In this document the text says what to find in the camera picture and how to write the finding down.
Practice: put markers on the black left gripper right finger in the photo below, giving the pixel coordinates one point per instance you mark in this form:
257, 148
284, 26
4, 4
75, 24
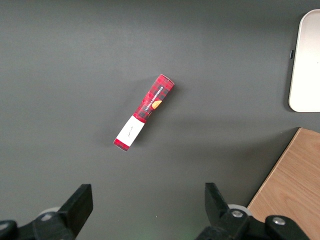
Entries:
220, 215

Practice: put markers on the red plaid cookie box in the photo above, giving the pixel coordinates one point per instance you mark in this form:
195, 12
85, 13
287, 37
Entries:
150, 105

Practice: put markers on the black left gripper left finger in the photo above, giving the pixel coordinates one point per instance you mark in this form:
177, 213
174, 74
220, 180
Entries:
75, 210

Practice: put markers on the wooden drawer cabinet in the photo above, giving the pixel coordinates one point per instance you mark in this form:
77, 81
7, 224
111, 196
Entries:
295, 175

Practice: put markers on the beige plastic tray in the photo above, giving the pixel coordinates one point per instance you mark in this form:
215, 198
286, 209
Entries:
307, 62

